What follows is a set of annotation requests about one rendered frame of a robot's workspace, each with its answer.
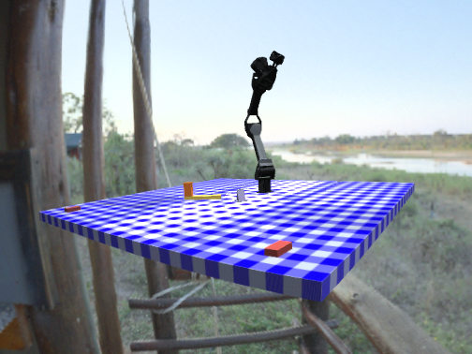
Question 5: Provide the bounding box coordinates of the red rectangular block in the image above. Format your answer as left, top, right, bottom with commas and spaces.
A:
264, 240, 292, 258

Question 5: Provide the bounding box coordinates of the pink flat bar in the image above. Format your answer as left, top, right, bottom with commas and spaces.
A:
64, 206, 81, 213

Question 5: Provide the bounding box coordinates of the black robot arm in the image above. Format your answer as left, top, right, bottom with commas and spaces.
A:
244, 56, 275, 194

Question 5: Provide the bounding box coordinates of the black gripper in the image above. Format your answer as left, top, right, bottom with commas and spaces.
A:
258, 51, 286, 91

